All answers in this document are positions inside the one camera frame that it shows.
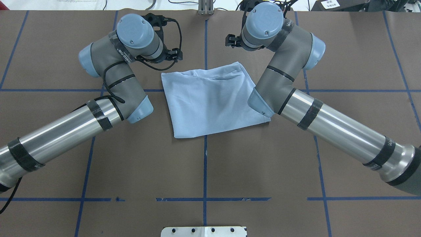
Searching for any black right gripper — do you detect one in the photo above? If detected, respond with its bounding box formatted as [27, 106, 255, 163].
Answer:
[225, 32, 254, 51]

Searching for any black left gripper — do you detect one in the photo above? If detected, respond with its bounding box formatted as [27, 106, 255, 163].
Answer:
[153, 44, 183, 64]

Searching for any light blue t-shirt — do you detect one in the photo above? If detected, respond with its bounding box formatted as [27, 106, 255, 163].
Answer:
[161, 62, 271, 139]

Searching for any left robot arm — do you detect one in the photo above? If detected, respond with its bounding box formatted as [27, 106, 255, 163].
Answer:
[1, 13, 183, 193]

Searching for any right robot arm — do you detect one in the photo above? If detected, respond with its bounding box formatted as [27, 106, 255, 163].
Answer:
[226, 0, 420, 197]

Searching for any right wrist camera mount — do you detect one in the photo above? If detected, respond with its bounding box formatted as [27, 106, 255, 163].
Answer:
[237, 0, 261, 12]

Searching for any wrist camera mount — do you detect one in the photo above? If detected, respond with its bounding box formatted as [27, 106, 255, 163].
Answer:
[142, 13, 175, 41]
[237, 0, 261, 12]

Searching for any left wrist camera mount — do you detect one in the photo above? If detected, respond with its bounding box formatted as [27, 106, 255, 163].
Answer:
[142, 13, 175, 41]

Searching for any aluminium frame post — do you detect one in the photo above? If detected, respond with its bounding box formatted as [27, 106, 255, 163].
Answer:
[198, 0, 214, 15]

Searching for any white camera pedestal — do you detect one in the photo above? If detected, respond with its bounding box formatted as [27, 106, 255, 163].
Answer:
[161, 226, 248, 237]

